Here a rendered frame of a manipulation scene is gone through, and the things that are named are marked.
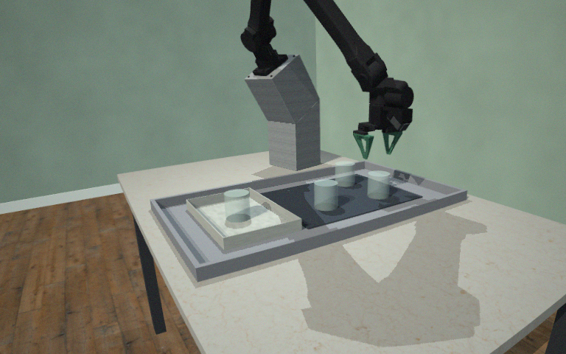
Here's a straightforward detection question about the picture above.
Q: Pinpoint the clear glass jar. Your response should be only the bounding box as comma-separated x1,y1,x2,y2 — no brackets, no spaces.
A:
335,162,355,187
314,179,338,211
224,189,251,223
367,170,390,199

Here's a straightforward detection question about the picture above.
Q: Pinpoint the white shallow tray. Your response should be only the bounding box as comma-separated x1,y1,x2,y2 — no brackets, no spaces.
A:
186,188,302,250

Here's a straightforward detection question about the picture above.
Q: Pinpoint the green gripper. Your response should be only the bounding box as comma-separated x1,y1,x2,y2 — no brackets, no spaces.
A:
353,104,402,159

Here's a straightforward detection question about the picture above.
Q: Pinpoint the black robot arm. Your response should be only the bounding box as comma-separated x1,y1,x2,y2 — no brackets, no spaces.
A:
240,0,414,131

